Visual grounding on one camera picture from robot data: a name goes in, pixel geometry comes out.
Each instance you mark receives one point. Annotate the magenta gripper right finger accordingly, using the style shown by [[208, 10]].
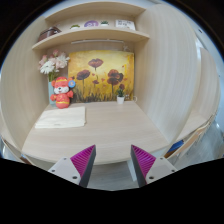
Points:
[[148, 168]]

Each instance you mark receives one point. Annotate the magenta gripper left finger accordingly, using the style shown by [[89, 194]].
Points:
[[76, 169]]

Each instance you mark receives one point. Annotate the cream folded towel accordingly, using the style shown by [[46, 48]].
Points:
[[62, 118]]

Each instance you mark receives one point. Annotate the wooden chair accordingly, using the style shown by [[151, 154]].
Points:
[[185, 143]]

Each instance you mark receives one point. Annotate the small potted plant white pot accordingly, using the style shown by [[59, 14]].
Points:
[[120, 96]]

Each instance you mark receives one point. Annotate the red plush bear toy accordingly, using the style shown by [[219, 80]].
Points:
[[62, 91]]

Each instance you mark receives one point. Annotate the light blue vase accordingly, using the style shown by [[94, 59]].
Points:
[[50, 92]]

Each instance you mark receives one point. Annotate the poppy flower painting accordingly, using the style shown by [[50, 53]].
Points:
[[101, 74]]

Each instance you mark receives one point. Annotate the pink white flower bouquet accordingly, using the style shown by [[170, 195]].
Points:
[[51, 65]]

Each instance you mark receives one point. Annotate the white light bar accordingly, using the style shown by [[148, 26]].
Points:
[[97, 40]]

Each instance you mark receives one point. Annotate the dark brown box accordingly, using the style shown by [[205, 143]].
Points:
[[48, 32]]

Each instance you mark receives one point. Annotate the small green plant left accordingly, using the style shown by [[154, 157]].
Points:
[[75, 26]]

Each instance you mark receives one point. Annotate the small green plant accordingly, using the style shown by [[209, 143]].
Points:
[[104, 23], [75, 26]]

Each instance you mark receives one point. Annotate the white framed card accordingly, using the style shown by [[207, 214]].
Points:
[[125, 24]]

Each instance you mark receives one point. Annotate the purple round plate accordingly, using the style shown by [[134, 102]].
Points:
[[91, 23]]

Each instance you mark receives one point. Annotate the small green plant right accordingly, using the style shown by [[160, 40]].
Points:
[[104, 23]]

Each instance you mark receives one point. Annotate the wooden wall shelf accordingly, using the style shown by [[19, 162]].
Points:
[[86, 34]]

